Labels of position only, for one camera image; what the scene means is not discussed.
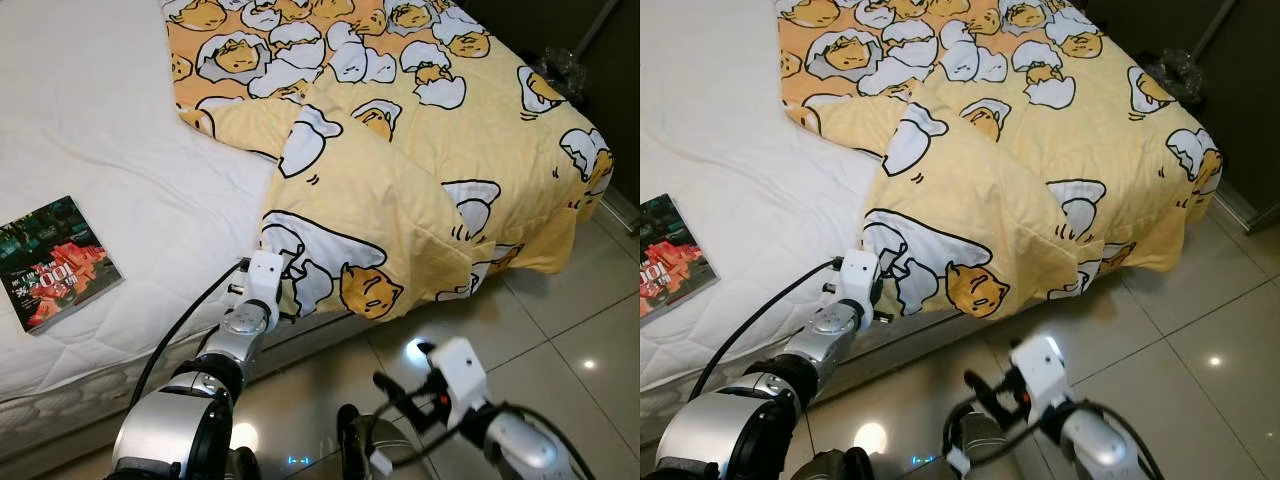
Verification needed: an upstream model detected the yellow egg print blanket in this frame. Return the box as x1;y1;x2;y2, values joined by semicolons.
775;0;1223;321
160;0;613;321

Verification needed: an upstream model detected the book with dark photo cover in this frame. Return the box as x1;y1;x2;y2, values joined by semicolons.
0;195;126;334
640;193;719;321

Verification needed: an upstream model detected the grey robot left leg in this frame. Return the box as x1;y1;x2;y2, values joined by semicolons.
800;445;871;480
225;445;261;480

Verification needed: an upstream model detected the white mattress bed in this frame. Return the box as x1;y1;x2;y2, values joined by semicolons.
0;0;616;436
640;0;1226;421

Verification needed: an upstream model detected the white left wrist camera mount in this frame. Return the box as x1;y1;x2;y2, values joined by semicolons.
240;250;284;319
835;250;879;316

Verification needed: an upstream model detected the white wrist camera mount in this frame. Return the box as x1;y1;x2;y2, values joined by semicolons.
240;250;284;319
428;338;489;401
835;250;879;316
1010;335;1066;401

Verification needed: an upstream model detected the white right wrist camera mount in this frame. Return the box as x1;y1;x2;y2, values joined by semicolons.
428;338;489;401
1010;335;1066;401

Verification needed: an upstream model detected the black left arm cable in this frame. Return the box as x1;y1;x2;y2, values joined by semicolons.
688;258;843;401
130;258;251;406

